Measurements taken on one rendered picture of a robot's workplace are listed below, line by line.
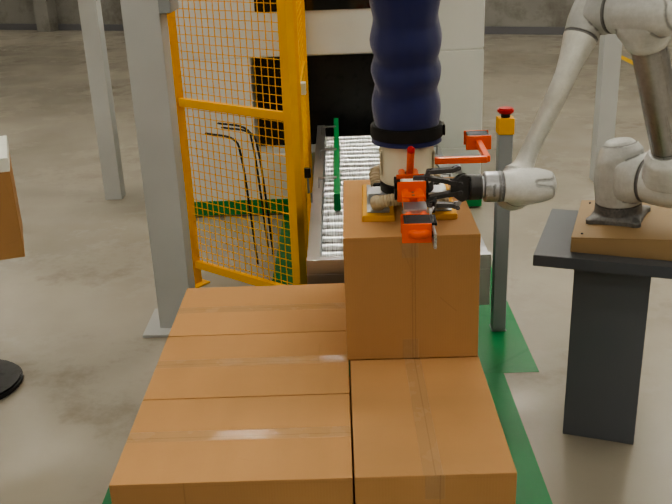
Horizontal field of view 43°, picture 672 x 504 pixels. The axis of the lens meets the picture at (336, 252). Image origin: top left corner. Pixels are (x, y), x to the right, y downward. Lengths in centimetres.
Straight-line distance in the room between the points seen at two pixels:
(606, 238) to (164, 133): 195
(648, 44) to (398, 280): 96
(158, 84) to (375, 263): 164
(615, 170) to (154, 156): 199
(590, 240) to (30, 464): 213
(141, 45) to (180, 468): 209
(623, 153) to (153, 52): 198
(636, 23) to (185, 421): 165
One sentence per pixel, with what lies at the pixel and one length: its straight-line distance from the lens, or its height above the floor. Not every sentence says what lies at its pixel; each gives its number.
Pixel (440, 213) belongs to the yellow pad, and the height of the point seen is 96.
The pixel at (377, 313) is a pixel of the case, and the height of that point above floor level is 70.
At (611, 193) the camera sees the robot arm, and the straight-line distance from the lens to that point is 299.
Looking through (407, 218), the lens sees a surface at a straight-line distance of 216.
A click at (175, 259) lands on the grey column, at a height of 37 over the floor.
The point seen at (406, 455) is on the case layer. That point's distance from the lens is 222.
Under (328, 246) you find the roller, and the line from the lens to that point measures 355.
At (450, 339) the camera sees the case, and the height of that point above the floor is 61.
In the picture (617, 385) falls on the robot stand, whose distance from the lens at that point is 322.
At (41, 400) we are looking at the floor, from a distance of 378.
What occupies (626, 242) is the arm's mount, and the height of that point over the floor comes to 80.
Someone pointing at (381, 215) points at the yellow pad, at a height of 96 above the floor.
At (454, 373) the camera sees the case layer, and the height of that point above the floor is 54.
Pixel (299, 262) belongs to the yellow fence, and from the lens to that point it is 405.
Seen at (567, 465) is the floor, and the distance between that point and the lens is 318.
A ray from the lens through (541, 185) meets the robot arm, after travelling 250.
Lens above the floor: 181
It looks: 21 degrees down
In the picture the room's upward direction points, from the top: 2 degrees counter-clockwise
